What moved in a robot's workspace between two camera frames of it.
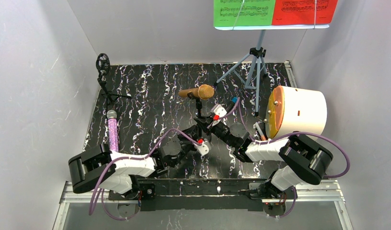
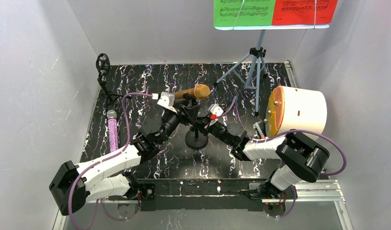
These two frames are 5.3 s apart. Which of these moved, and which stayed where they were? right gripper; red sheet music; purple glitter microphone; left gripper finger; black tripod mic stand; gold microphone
Moved: gold microphone; left gripper finger
Stayed: purple glitter microphone; red sheet music; black tripod mic stand; right gripper
